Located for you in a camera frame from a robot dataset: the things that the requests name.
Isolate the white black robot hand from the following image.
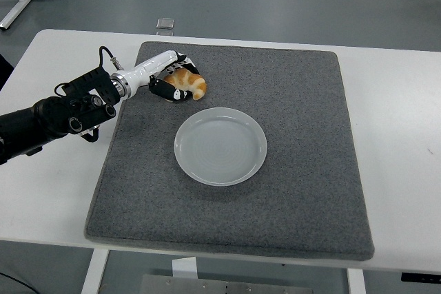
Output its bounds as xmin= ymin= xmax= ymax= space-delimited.
xmin=122 ymin=50 xmax=203 ymax=104

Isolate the golden croissant bread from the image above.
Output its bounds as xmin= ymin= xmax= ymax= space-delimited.
xmin=161 ymin=68 xmax=209 ymax=101

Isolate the round grey plate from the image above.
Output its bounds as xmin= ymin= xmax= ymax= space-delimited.
xmin=174 ymin=107 xmax=269 ymax=188

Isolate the metal floor socket cover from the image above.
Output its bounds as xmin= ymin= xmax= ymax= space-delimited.
xmin=155 ymin=17 xmax=176 ymax=30

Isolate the grey felt mat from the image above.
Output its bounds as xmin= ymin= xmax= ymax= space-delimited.
xmin=84 ymin=41 xmax=376 ymax=262

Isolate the white table column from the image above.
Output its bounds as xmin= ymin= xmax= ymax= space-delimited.
xmin=171 ymin=256 xmax=198 ymax=280

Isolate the white table leg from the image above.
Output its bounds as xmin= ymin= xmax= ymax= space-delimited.
xmin=346 ymin=268 xmax=367 ymax=294
xmin=81 ymin=249 xmax=110 ymax=294

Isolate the black table control box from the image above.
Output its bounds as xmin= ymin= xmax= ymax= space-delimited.
xmin=401 ymin=272 xmax=441 ymax=283

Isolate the black floor cable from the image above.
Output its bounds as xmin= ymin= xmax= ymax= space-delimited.
xmin=0 ymin=271 xmax=27 ymax=294

